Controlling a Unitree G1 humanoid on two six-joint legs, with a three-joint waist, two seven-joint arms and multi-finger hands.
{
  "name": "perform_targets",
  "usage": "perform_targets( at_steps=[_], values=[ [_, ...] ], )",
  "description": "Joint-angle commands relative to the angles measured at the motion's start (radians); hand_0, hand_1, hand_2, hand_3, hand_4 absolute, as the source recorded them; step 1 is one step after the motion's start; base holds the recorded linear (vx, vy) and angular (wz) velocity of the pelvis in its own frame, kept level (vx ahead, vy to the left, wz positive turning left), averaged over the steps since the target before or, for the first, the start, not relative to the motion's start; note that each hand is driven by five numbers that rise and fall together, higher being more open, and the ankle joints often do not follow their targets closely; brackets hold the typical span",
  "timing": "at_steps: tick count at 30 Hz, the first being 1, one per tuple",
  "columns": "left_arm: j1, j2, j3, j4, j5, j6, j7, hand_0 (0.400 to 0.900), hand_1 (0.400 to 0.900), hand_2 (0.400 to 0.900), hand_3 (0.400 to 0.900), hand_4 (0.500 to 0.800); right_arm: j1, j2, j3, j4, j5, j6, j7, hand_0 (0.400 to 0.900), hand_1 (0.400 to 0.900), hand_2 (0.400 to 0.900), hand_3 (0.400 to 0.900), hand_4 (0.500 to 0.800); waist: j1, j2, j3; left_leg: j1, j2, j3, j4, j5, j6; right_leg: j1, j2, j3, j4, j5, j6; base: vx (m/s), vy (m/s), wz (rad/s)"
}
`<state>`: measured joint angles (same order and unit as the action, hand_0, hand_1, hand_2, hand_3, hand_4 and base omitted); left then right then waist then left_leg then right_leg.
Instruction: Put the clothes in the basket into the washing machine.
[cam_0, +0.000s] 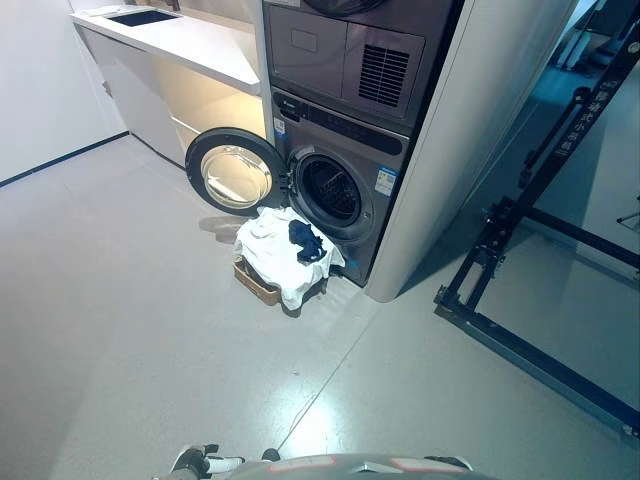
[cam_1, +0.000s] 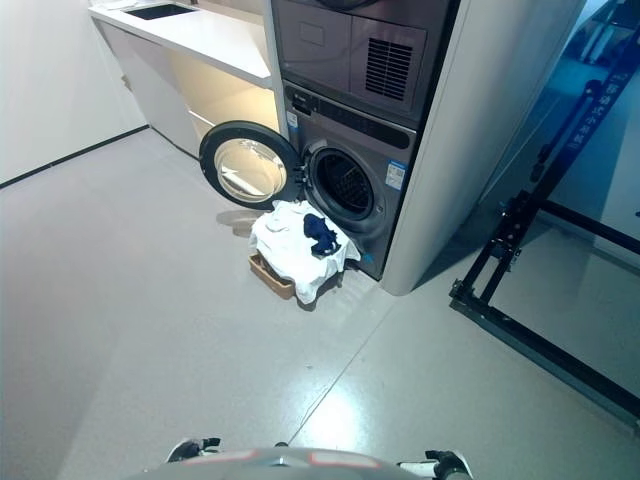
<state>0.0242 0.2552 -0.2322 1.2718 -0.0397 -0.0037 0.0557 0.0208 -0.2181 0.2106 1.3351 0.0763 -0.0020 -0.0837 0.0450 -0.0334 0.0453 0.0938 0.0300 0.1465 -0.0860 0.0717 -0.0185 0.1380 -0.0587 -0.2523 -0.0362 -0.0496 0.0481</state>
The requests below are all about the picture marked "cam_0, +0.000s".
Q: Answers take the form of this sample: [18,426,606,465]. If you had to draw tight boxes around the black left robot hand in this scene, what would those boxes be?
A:
[169,443,246,476]

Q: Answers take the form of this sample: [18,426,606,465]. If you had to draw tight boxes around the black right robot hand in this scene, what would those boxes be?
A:
[424,454,474,472]

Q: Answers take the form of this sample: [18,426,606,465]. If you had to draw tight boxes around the white garment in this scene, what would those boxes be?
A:
[233,205,347,314]

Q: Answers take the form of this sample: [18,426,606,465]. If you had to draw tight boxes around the dark blue garment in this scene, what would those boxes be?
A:
[288,218,328,264]

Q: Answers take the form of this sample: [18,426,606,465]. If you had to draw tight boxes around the brown wicker laundry basket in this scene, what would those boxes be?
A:
[232,257,329,308]

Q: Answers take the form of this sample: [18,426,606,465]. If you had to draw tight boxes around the round washing machine door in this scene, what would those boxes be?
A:
[184,126,292,218]

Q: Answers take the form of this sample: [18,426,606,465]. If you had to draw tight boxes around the grey front-load washing machine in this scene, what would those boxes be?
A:
[269,85,414,288]

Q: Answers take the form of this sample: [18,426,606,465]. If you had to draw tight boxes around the grey robot torso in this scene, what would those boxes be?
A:
[219,452,496,480]

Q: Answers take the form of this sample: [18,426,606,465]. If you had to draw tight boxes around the blue energy label sticker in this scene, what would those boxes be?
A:
[374,167,399,194]

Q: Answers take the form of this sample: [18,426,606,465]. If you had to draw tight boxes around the white appliance cabinet surround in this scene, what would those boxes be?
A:
[363,0,584,304]

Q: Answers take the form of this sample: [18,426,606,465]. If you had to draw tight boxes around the white countertop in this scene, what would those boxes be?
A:
[69,5,264,97]

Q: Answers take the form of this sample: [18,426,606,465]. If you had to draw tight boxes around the grey dryer with vent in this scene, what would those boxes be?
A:
[260,0,467,137]

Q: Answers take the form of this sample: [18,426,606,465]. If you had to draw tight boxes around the dark recessed sink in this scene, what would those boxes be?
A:
[102,8,184,29]

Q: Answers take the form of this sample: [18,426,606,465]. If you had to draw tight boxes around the dark round dryer door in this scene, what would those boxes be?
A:
[302,0,387,17]

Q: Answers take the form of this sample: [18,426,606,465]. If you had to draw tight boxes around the black metal frame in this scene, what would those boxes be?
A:
[433,37,640,442]

